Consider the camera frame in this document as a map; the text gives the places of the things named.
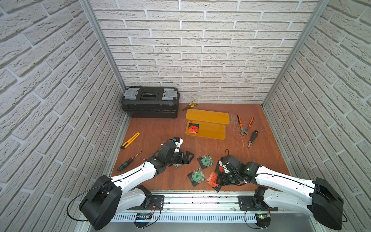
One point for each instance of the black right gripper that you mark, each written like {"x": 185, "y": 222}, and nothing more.
{"x": 221, "y": 179}

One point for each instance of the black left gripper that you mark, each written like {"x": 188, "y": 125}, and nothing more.
{"x": 183, "y": 157}

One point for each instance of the red tea bag front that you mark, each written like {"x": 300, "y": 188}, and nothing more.
{"x": 214, "y": 182}

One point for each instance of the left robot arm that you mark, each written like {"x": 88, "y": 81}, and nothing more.
{"x": 112, "y": 195}

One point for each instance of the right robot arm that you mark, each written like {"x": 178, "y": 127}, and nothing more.
{"x": 315, "y": 198}

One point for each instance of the green tea bag far left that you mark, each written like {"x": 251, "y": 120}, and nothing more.
{"x": 177, "y": 165}

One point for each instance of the green tea bag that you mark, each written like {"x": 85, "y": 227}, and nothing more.
{"x": 177, "y": 165}
{"x": 196, "y": 177}
{"x": 205, "y": 161}

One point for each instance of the green tea bag middle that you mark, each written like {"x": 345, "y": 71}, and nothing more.
{"x": 205, "y": 161}

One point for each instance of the green tea bag front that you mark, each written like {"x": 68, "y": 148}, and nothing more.
{"x": 196, "y": 177}

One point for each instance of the yellow wooden two-tier shelf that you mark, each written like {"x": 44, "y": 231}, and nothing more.
{"x": 211, "y": 124}

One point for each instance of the yellow black small pliers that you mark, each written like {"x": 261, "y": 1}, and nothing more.
{"x": 191, "y": 105}

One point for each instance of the black orange ratchet screwdriver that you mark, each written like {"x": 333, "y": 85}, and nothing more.
{"x": 253, "y": 137}

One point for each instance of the right controller board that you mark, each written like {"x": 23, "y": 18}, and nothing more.
{"x": 263, "y": 220}

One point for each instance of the controller board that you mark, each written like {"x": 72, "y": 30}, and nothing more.
{"x": 263, "y": 220}
{"x": 142, "y": 220}

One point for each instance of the yellow utility knife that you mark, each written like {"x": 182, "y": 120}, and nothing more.
{"x": 127, "y": 143}

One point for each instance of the black plastic toolbox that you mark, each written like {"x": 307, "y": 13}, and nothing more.
{"x": 151, "y": 102}

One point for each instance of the left controller board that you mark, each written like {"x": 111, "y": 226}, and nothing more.
{"x": 142, "y": 220}

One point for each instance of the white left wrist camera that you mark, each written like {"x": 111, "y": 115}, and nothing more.
{"x": 178, "y": 142}

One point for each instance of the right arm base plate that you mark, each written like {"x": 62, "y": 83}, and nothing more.
{"x": 253, "y": 203}

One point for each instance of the aluminium front rail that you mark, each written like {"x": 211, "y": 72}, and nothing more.
{"x": 226, "y": 201}

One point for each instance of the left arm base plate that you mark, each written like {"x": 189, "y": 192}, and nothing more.
{"x": 150, "y": 202}

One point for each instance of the green handled screwdriver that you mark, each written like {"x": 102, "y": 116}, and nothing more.
{"x": 125, "y": 164}

